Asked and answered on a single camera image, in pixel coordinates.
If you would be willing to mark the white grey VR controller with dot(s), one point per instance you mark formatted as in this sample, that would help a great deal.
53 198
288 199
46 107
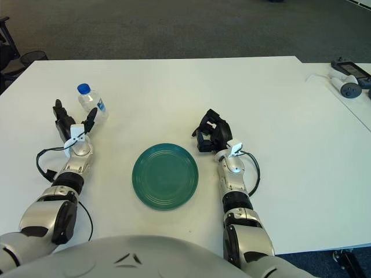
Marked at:
349 89

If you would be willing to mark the clear bottle with blue cap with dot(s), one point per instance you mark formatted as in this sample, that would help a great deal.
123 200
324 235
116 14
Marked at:
87 98

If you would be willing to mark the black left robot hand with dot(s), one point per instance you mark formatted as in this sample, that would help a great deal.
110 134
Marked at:
62 127

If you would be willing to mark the dark handheld screen device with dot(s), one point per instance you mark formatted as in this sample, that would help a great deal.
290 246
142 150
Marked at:
350 69

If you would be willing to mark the black office chair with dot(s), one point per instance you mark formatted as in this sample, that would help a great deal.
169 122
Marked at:
8 58

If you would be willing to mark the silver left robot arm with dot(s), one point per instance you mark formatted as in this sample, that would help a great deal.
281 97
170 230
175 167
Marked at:
43 214

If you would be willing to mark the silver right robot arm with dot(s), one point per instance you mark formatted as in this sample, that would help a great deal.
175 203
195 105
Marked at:
249 237

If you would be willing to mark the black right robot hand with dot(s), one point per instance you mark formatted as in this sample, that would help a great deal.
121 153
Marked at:
221 133

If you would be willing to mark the black caster wheel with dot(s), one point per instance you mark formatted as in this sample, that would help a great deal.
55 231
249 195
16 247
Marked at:
345 259

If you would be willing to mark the grey robot torso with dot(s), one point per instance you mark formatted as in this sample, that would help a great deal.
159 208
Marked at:
130 260

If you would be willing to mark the green ribbed plate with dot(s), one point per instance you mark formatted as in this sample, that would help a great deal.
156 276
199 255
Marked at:
165 176

